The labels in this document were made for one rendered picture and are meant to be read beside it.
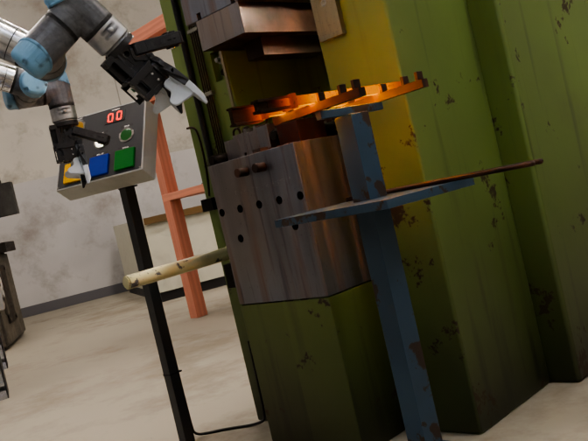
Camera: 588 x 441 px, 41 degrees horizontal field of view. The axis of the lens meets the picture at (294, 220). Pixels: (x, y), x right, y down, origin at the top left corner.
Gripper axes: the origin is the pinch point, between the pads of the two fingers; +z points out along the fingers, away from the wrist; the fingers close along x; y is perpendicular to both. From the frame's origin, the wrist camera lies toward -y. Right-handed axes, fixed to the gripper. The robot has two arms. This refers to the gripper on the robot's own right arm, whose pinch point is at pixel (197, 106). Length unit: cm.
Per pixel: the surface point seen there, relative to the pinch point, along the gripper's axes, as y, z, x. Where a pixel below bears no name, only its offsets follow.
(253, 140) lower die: -28, 31, -63
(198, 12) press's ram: -51, -4, -76
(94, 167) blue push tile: 1, 7, -108
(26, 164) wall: -103, 43, -844
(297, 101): -18.7, 17.4, -3.3
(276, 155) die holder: -23, 35, -47
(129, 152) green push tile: -9, 11, -99
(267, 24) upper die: -58, 12, -62
